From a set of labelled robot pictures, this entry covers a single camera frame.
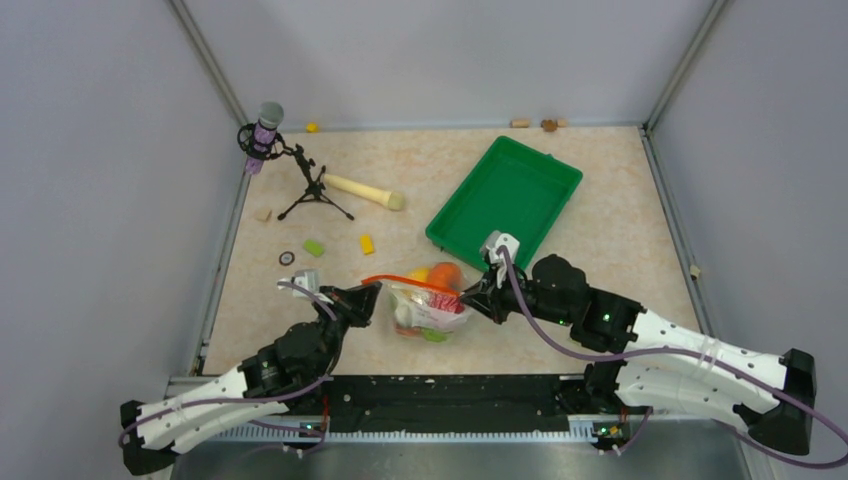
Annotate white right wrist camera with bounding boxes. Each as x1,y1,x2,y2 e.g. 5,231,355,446
481,231,520,288

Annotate orange mini pumpkin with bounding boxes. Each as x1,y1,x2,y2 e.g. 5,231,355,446
426,262,463,291

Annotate cream toy microphone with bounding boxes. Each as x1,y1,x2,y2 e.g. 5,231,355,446
324,174,406,211

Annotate light green block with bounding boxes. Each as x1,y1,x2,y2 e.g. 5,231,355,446
302,239,325,258

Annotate green apple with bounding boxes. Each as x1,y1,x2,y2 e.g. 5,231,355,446
420,328,450,343

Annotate white garlic bulbs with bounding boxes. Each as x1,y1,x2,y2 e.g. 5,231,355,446
391,298,420,335

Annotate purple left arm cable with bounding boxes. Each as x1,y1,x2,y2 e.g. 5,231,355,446
117,281,342,452

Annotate clear zip bag orange zipper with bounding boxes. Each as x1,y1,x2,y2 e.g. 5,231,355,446
361,263,472,340

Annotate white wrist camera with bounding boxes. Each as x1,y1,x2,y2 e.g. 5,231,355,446
481,231,520,288
276,269,321,301

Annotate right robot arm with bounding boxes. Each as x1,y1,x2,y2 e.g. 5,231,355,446
460,255,816,456

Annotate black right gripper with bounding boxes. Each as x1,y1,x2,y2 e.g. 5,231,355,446
461,257,574,326

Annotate yellow block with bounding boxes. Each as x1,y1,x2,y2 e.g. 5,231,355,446
359,234,375,255

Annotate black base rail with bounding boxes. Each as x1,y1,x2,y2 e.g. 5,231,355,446
295,374,596,434

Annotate small wooden block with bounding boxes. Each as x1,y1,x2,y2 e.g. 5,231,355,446
254,208,272,222

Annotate brown cork piece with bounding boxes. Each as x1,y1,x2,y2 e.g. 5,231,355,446
540,119,561,133

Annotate red apple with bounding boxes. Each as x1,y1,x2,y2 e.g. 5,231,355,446
429,293,465,314

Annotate yellow lemon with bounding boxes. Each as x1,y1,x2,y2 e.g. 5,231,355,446
406,267,431,283

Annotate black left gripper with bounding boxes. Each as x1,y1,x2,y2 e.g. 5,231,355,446
310,280,380,376

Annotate green plastic tray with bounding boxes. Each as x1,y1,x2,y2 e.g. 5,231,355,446
425,136,583,271

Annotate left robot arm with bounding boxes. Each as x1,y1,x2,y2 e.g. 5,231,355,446
117,278,382,476

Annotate purple microphone on tripod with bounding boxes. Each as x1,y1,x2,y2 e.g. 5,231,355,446
237,101,355,221

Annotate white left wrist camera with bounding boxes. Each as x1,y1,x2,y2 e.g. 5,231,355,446
276,269,321,301

